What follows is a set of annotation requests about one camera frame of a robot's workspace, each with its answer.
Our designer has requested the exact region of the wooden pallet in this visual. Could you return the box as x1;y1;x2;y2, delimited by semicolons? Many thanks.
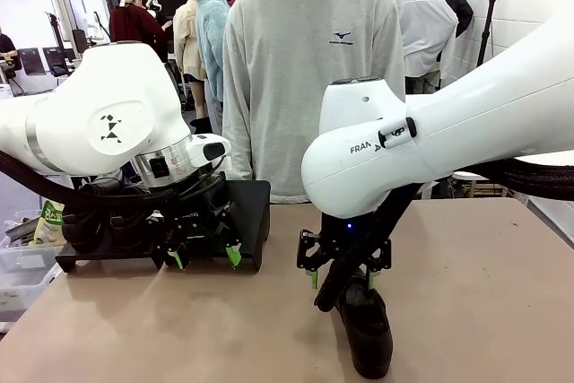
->
451;171;508;200

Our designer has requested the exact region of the black right arm cable sleeve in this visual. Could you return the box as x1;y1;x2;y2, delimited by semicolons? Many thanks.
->
312;156;574;314

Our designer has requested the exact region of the seated person in black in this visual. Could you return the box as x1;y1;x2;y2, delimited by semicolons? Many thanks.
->
0;27;22;84

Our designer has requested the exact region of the black left arm cable sleeve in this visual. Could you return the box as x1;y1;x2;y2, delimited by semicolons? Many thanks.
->
0;149;225;218

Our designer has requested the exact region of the mannequin in cream shirt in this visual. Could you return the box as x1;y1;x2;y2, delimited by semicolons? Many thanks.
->
172;0;208;120

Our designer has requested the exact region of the mannequin in maroon sweater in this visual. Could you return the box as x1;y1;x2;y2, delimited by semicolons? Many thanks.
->
109;0;174;65

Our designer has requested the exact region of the green yellow snack bag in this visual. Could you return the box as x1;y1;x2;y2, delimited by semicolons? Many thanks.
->
33;201;66;248

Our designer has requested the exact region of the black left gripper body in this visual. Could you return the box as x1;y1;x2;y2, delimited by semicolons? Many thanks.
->
171;178;229;244

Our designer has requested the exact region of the black leather loafer shoe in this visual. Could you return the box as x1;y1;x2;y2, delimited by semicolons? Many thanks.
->
60;178;109;255
105;176;158;253
336;279;396;380

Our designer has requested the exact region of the mannequin in white shirt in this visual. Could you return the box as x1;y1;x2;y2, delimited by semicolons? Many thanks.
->
394;0;459;95

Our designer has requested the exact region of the person wearing white headset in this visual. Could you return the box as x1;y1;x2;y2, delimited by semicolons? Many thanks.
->
134;0;174;43

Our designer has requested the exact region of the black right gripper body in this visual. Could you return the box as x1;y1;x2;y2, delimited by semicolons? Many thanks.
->
315;215;383;264

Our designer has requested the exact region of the clear plastic storage bin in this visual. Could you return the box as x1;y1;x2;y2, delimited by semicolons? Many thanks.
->
0;243;63;312

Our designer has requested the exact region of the person's right forearm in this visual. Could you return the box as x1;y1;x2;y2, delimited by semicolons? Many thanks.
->
222;86;259;182

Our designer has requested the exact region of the pair of black boots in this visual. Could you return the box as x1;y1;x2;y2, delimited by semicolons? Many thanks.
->
189;115;213;134

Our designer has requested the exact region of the black arm cable sleeve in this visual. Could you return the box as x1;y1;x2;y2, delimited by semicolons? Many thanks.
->
312;156;574;314
0;149;225;218

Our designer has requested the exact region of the person in grey sweatshirt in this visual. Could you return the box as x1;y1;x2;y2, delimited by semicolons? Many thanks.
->
222;0;407;205

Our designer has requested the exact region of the black tripod stand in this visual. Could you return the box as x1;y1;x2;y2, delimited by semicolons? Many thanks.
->
474;0;502;68
44;12;63;50

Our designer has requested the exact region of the mannequin in blue fleece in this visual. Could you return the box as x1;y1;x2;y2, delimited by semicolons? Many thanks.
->
195;0;234;133

